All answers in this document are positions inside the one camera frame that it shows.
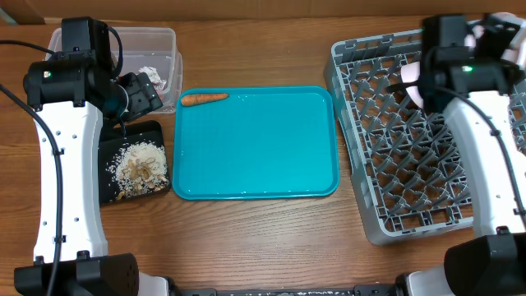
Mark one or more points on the teal serving tray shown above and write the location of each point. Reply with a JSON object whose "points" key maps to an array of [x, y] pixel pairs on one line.
{"points": [[258, 143]]}

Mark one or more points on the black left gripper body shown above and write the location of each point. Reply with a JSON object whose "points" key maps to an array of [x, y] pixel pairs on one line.
{"points": [[142, 99]]}

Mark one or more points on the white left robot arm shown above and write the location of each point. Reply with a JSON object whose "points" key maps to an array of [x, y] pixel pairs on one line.
{"points": [[72, 96]]}

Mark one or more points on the clear plastic waste bin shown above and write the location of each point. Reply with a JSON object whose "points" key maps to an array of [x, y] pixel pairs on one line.
{"points": [[156, 45]]}

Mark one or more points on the grey dishwasher rack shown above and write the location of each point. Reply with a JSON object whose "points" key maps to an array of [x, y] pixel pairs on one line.
{"points": [[407, 175]]}

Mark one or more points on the orange carrot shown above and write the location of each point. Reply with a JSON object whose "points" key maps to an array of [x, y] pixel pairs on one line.
{"points": [[196, 99]]}

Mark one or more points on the white tissue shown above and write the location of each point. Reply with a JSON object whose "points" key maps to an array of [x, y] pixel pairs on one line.
{"points": [[158, 82]]}

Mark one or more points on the black plastic tray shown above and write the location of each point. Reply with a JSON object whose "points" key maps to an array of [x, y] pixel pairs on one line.
{"points": [[108, 148]]}

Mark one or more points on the rice and peanut scraps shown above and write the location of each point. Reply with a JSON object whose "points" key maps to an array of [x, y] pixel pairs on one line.
{"points": [[138, 169]]}

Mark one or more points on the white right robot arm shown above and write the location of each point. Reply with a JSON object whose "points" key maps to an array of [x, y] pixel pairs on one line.
{"points": [[467, 73]]}

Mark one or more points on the pink bowl with food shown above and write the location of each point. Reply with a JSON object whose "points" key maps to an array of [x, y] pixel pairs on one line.
{"points": [[410, 73]]}

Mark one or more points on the white round plate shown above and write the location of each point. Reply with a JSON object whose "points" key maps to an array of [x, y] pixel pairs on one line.
{"points": [[509, 29]]}

